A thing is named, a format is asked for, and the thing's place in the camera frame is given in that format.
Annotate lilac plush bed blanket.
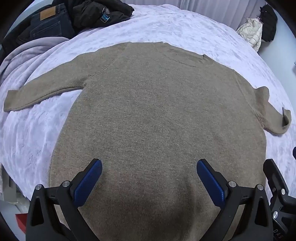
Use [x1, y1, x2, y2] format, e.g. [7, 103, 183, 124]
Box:
[0, 3, 296, 202]

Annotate black hanging coat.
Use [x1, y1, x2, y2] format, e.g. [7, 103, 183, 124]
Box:
[259, 4, 278, 42]

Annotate brown knit sweater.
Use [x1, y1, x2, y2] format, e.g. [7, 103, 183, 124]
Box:
[3, 41, 292, 241]

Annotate white puffer jacket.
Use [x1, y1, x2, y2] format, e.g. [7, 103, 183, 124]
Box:
[236, 17, 263, 52]

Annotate dark blue jeans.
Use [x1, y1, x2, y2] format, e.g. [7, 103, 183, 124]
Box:
[17, 5, 75, 44]

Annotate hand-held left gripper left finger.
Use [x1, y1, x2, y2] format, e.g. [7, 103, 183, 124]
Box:
[25, 158, 103, 241]

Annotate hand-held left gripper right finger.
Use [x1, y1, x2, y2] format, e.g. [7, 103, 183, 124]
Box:
[196, 159, 274, 241]

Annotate bunched lilac fleece blanket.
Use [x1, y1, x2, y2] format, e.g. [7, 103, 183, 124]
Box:
[0, 37, 70, 93]

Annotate black jacket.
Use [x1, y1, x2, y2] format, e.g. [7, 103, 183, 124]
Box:
[16, 0, 135, 45]

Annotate red box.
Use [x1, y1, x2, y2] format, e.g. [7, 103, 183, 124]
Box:
[15, 213, 28, 234]

